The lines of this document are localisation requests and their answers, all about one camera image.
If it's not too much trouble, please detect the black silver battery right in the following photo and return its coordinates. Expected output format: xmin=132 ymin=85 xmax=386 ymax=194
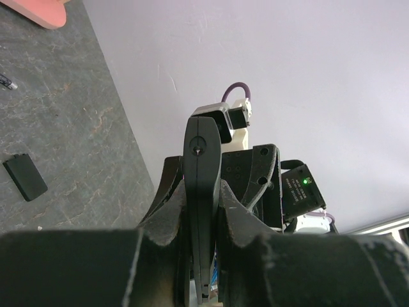
xmin=0 ymin=74 xmax=18 ymax=90

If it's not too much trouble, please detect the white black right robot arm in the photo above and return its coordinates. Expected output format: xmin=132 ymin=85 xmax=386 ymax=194
xmin=221 ymin=145 xmax=327 ymax=233

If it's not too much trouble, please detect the black battery cover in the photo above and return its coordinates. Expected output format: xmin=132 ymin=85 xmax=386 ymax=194
xmin=3 ymin=153 xmax=48 ymax=201

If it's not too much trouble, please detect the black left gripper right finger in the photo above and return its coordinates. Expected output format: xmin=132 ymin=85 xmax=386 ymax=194
xmin=217 ymin=182 xmax=408 ymax=306

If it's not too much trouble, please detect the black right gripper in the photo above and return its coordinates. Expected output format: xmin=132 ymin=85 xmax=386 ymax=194
xmin=139 ymin=144 xmax=283 ymax=232

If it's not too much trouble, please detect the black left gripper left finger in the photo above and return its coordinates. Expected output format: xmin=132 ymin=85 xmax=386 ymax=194
xmin=1 ymin=183 xmax=190 ymax=306

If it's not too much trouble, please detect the pink three-tier shelf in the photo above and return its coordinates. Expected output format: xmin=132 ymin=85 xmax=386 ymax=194
xmin=1 ymin=0 xmax=67 ymax=29

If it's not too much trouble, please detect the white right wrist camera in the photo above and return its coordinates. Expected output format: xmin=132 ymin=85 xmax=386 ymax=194
xmin=192 ymin=98 xmax=252 ymax=153

